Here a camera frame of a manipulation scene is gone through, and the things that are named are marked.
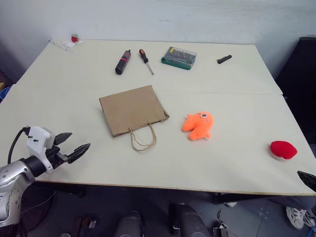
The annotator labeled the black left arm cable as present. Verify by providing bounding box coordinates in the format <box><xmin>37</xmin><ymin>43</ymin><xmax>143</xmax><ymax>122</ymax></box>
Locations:
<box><xmin>7</xmin><ymin>126</ymin><xmax>31</xmax><ymax>165</ymax></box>

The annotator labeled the brown paper bag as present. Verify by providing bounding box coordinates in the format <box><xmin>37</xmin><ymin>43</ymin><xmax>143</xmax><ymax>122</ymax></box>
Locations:
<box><xmin>98</xmin><ymin>85</ymin><xmax>170</xmax><ymax>153</ymax></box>

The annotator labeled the orange plush toy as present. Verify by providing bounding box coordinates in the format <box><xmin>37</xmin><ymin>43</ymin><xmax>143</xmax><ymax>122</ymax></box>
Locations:
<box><xmin>182</xmin><ymin>111</ymin><xmax>214</xmax><ymax>142</ymax></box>

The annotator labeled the grey trouser leg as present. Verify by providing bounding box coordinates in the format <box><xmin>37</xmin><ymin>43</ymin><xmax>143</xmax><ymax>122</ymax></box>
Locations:
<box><xmin>273</xmin><ymin>195</ymin><xmax>316</xmax><ymax>211</ymax></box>

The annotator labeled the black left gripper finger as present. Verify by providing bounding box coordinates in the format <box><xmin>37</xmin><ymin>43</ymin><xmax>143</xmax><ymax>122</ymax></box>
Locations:
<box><xmin>54</xmin><ymin>132</ymin><xmax>73</xmax><ymax>146</ymax></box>
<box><xmin>66</xmin><ymin>142</ymin><xmax>91</xmax><ymax>164</ymax></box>

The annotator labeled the white sneaker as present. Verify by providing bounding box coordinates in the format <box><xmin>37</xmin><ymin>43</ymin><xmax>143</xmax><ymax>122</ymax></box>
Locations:
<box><xmin>285</xmin><ymin>206</ymin><xmax>316</xmax><ymax>229</ymax></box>

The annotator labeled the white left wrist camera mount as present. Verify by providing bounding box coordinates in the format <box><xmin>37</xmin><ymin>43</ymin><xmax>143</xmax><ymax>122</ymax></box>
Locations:
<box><xmin>26</xmin><ymin>126</ymin><xmax>56</xmax><ymax>173</ymax></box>

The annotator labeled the red round plush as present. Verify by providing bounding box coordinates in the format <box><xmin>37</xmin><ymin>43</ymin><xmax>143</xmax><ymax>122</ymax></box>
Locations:
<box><xmin>270</xmin><ymin>140</ymin><xmax>298</xmax><ymax>161</ymax></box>

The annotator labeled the black bit holder strip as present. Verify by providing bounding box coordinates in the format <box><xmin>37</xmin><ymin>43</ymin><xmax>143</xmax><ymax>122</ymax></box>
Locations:
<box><xmin>216</xmin><ymin>54</ymin><xmax>233</xmax><ymax>65</ymax></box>

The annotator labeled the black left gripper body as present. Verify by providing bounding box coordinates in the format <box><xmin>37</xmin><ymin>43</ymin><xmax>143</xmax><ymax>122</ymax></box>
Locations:
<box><xmin>45</xmin><ymin>145</ymin><xmax>70</xmax><ymax>170</ymax></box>

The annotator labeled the white floor cable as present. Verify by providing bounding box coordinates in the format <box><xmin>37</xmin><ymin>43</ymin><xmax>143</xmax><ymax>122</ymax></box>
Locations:
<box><xmin>20</xmin><ymin>192</ymin><xmax>55</xmax><ymax>214</ymax></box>

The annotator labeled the dark rounded robot leg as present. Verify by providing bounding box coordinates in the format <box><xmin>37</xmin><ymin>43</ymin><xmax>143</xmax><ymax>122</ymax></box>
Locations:
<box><xmin>115</xmin><ymin>210</ymin><xmax>145</xmax><ymax>237</ymax></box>
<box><xmin>168</xmin><ymin>202</ymin><xmax>211</xmax><ymax>237</ymax></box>

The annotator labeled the white flat packet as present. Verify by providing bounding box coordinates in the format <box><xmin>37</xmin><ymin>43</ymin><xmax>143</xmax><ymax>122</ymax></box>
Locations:
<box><xmin>61</xmin><ymin>39</ymin><xmax>83</xmax><ymax>49</ymax></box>

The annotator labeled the orange black handle screwdriver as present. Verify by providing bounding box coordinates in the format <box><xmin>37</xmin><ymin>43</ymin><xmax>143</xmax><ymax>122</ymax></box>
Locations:
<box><xmin>138</xmin><ymin>48</ymin><xmax>155</xmax><ymax>76</ymax></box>

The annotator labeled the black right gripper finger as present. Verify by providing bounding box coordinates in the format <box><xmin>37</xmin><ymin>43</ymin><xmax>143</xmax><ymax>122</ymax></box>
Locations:
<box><xmin>297</xmin><ymin>170</ymin><xmax>316</xmax><ymax>193</ymax></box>

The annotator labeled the green screwdriver bit box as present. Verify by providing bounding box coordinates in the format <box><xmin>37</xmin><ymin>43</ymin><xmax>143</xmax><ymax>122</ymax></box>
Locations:
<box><xmin>160</xmin><ymin>46</ymin><xmax>198</xmax><ymax>71</ymax></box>

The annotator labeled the blue bin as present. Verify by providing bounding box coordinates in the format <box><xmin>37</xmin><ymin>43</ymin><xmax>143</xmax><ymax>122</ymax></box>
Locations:
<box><xmin>0</xmin><ymin>86</ymin><xmax>12</xmax><ymax>101</ymax></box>

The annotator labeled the black electric screwdriver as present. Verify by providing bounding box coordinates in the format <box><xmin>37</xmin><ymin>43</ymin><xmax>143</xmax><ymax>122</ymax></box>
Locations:
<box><xmin>114</xmin><ymin>49</ymin><xmax>132</xmax><ymax>76</ymax></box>

